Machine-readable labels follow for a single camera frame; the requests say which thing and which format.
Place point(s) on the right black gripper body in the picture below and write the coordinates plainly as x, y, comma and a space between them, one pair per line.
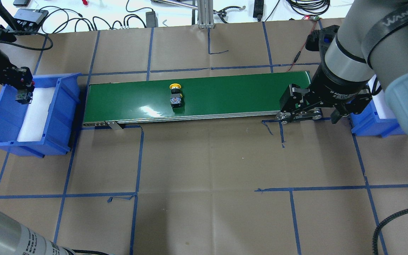
335, 88

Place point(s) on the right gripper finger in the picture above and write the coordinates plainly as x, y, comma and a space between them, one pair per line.
294, 106
337, 114

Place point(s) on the yellow push button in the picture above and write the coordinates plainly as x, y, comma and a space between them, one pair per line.
176, 98

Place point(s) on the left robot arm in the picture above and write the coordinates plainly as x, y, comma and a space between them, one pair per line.
15, 238

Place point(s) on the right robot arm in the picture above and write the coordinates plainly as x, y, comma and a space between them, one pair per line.
371, 42

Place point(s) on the right blue bin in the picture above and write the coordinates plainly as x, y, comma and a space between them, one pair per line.
377, 119

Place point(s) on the blue bin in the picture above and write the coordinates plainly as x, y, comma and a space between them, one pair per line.
59, 122
377, 119

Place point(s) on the right white foam pad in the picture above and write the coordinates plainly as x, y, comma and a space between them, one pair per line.
382, 109

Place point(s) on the white foam pad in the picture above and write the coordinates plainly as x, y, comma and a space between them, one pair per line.
36, 115
382, 109

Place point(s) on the left blue bin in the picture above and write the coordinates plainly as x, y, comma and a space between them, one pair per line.
59, 122

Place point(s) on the left white foam pad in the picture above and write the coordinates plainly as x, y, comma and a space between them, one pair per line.
36, 115

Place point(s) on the green conveyor belt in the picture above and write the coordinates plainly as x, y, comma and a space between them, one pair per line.
203, 98

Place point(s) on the black power adapter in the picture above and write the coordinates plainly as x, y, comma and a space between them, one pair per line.
151, 19

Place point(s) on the aluminium frame post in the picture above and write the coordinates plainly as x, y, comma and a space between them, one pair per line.
205, 14

